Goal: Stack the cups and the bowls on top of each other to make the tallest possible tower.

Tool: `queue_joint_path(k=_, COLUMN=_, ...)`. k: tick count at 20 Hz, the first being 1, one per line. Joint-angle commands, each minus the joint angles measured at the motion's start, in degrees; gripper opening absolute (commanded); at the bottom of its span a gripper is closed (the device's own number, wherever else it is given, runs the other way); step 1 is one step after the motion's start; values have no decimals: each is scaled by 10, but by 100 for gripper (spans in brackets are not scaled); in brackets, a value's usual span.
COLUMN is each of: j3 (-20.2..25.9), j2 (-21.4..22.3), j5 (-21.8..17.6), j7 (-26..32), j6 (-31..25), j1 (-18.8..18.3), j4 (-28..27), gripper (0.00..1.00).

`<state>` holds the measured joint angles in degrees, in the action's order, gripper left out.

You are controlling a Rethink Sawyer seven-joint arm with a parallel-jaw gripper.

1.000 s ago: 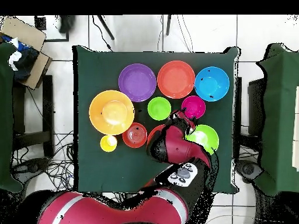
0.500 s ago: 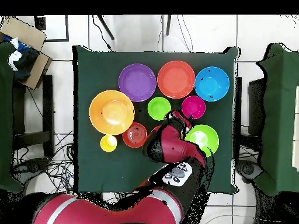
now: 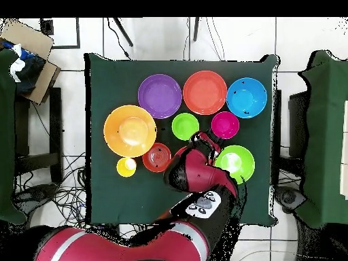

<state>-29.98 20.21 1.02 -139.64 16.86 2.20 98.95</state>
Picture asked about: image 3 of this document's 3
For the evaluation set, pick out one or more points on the large green bowl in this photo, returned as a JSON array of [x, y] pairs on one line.
[[239, 163]]

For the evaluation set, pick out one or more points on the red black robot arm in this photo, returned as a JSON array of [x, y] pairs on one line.
[[198, 171]]

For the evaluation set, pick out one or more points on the small green bowl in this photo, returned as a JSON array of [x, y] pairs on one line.
[[185, 126]]

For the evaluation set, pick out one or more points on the small red bowl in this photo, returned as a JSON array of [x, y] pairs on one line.
[[157, 159]]

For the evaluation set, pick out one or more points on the large orange bowl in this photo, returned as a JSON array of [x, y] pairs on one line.
[[130, 131]]

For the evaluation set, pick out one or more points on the purple bowl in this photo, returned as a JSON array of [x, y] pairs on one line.
[[159, 96]]

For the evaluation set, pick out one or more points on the yellow cup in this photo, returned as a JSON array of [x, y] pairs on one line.
[[126, 167]]

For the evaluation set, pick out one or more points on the pink bowl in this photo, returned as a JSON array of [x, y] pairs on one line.
[[225, 125]]

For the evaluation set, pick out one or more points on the dark green table cloth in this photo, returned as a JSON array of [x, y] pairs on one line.
[[122, 190]]

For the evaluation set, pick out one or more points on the blue bowl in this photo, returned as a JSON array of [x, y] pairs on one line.
[[246, 98]]

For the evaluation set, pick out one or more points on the black tripod leg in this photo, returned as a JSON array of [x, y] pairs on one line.
[[123, 32], [196, 28]]

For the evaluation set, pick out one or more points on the black box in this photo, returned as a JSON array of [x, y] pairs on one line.
[[297, 122]]

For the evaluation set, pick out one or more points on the green cloth covered table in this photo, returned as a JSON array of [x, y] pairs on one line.
[[6, 136], [323, 136]]

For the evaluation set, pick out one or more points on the blue cloth bag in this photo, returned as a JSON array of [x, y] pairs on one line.
[[30, 70]]

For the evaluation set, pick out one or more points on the white board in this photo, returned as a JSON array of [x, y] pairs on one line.
[[345, 149]]

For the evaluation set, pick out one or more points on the brown cardboard box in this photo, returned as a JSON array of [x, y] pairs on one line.
[[30, 38]]

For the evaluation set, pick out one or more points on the black stool frame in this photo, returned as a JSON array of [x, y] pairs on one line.
[[55, 122]]

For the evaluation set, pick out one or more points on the black floor frame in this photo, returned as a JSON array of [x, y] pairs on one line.
[[78, 32]]

